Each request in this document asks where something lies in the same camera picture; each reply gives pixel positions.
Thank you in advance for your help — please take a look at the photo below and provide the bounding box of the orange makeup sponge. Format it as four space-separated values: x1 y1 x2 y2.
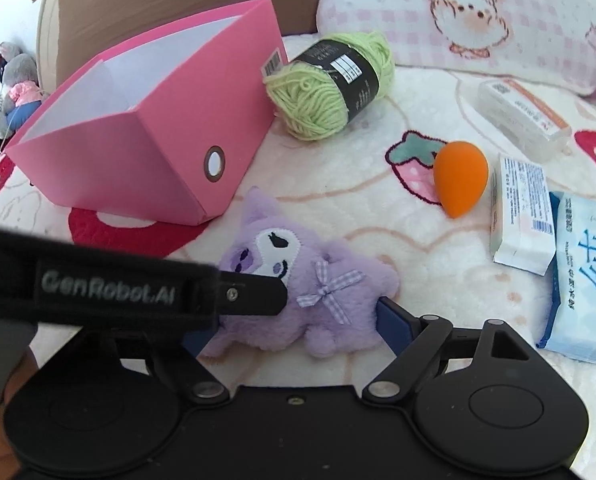
434 141 489 219

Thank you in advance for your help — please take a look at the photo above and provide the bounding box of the blue wet wipes pack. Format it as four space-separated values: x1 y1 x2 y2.
537 192 596 363

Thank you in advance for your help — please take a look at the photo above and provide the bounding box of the brown cloud pillow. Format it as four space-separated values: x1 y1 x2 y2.
55 0 330 90

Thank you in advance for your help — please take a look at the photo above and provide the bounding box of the grey plush rabbit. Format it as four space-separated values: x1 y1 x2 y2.
0 53 44 140

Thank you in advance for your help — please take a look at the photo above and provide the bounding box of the green yarn ball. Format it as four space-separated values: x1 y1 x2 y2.
264 32 396 142

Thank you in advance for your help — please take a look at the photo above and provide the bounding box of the purple plush toy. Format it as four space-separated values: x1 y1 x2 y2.
202 188 400 358

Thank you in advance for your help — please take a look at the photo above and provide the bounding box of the clear box orange label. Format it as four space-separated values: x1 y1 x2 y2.
476 78 572 162

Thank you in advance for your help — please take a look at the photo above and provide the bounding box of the white blue medicine box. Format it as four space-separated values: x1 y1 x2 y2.
490 154 555 276

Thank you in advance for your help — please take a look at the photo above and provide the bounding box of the pink storage box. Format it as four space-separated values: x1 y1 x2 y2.
6 0 286 226

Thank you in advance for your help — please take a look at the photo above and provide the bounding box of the person's left hand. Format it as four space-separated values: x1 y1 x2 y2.
0 349 38 480

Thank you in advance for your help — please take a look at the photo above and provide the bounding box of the pink checkered pillow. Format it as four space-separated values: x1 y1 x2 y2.
316 0 596 98

